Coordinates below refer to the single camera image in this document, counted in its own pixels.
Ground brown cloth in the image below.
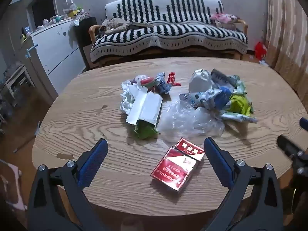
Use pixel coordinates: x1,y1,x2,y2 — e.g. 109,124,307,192
100,18,131,34

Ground small blue white wrapper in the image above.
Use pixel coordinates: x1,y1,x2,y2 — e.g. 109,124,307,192
154,72,172,95

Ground blue pouch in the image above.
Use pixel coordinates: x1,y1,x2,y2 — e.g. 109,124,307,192
215,86,233,109

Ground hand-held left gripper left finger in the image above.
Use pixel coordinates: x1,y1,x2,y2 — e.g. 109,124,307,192
27,138,109,231

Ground clear plastic bag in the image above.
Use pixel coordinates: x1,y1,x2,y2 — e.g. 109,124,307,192
159,100,225,137

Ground green yellow wrapper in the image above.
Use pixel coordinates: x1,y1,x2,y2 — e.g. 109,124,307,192
226,94,254,115

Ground white stool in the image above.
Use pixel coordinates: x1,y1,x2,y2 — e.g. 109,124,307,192
2,64,34,103

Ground black speaker box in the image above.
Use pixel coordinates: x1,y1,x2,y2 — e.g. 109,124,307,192
73,17,98,66

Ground crumpled white tissue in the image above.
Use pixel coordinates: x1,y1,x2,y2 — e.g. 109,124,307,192
120,80,139,115

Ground silver blue wrapper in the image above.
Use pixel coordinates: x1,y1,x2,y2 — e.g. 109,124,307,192
179,89,225,109

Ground pile of clutter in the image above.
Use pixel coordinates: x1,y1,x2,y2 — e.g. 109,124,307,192
20,0,85,38

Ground striped beige curtain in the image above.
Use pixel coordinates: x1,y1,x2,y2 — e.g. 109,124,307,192
265,0,308,107

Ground pale green wrapper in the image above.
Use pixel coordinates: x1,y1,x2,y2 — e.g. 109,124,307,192
233,74,248,95

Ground red green candy wrapper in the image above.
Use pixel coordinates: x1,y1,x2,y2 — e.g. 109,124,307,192
141,76,156,90

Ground red bag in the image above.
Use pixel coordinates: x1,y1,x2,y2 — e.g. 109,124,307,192
254,41,268,60

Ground green silver-lined carton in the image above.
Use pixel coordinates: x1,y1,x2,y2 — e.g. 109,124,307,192
126,88,163,140

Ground white plastic bag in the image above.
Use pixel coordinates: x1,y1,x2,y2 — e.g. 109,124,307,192
188,69,215,94

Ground red twisted wrapper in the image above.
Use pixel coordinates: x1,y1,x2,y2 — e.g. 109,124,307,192
167,72,181,87

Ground grey striped packet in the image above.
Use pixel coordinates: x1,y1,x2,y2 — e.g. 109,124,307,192
211,69,237,87

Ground flat book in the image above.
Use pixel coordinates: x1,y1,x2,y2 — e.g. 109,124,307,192
130,22,154,28

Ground red cigarette box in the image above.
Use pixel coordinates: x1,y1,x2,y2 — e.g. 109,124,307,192
150,137,205,193

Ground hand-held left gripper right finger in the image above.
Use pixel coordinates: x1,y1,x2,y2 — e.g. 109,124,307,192
203,137,284,231

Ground white drawer cabinet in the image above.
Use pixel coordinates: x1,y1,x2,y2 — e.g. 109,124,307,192
31,19,88,98

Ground long white printed wrapper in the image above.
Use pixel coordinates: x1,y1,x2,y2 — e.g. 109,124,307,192
219,109,258,124

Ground light blue clamp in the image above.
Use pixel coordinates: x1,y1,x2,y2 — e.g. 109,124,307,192
25,44,38,59

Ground pink cloth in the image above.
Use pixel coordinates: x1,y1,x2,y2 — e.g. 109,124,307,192
210,13,241,27

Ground striped black white sofa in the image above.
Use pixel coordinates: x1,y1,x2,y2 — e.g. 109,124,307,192
90,0,248,62

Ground pink chair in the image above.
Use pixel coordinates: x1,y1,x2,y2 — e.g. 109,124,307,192
0,159,27,210

